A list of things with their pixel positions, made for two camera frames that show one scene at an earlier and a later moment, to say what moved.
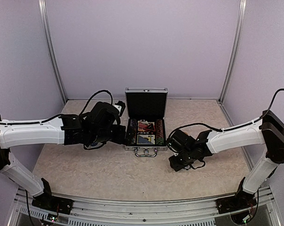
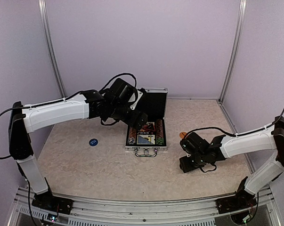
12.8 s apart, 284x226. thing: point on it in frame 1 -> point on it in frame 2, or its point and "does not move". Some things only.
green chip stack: (159, 141) does not move
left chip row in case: (131, 135) does not move
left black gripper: (120, 139) -> (133, 121)
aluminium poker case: (146, 119) does not move
